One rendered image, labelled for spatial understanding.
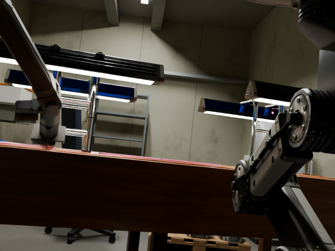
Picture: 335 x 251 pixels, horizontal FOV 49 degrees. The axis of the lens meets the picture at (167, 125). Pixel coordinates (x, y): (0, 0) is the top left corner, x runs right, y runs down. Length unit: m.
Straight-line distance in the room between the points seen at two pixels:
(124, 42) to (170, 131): 2.01
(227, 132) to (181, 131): 0.92
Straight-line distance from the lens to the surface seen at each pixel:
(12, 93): 5.92
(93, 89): 1.46
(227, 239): 3.15
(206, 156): 7.46
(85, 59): 1.31
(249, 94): 1.47
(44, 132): 1.20
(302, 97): 0.67
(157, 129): 7.36
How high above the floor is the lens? 0.78
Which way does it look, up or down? 5 degrees up
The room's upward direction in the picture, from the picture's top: 6 degrees clockwise
